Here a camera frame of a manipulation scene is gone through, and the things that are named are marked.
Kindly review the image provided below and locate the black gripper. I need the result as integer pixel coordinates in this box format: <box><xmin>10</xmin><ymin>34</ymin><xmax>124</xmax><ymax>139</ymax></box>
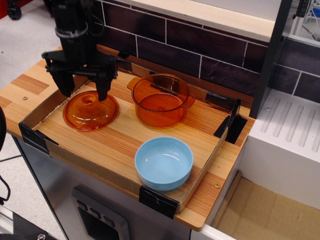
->
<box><xmin>42</xmin><ymin>35</ymin><xmax>118</xmax><ymax>102</ymax></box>

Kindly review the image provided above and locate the orange glass pot lid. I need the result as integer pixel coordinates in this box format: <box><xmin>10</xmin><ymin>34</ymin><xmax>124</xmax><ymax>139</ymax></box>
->
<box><xmin>63</xmin><ymin>90</ymin><xmax>120</xmax><ymax>132</ymax></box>

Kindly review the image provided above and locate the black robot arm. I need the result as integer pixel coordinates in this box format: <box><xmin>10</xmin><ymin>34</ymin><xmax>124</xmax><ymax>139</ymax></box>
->
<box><xmin>42</xmin><ymin>0</ymin><xmax>117</xmax><ymax>102</ymax></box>

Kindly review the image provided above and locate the orange glass pot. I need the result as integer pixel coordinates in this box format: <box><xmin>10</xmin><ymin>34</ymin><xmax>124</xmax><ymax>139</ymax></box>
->
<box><xmin>127</xmin><ymin>73</ymin><xmax>196</xmax><ymax>128</ymax></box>

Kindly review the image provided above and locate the light blue bowl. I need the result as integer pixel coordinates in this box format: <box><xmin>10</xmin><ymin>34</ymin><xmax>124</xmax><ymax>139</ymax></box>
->
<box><xmin>134</xmin><ymin>136</ymin><xmax>194</xmax><ymax>191</ymax></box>

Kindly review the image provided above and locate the grey oven control panel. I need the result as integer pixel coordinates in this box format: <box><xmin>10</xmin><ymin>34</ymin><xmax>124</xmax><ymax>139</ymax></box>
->
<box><xmin>71</xmin><ymin>188</ymin><xmax>131</xmax><ymax>240</ymax></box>

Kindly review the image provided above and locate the cardboard fence with black tape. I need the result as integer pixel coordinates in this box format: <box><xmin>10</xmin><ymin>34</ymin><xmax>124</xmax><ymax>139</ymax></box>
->
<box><xmin>20</xmin><ymin>56</ymin><xmax>255</xmax><ymax>228</ymax></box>

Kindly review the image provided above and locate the light wooden shelf board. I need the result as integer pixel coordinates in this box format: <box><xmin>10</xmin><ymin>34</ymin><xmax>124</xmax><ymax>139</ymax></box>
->
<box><xmin>112</xmin><ymin>0</ymin><xmax>275</xmax><ymax>43</ymax></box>

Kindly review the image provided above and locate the white toy sink drainboard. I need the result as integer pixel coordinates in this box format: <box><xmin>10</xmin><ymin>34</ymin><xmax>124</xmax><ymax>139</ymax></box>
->
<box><xmin>239</xmin><ymin>90</ymin><xmax>320</xmax><ymax>209</ymax></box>

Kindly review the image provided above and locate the dark grey right shelf post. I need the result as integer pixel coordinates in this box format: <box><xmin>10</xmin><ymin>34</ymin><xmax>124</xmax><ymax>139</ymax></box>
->
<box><xmin>249</xmin><ymin>0</ymin><xmax>293</xmax><ymax>119</ymax></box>

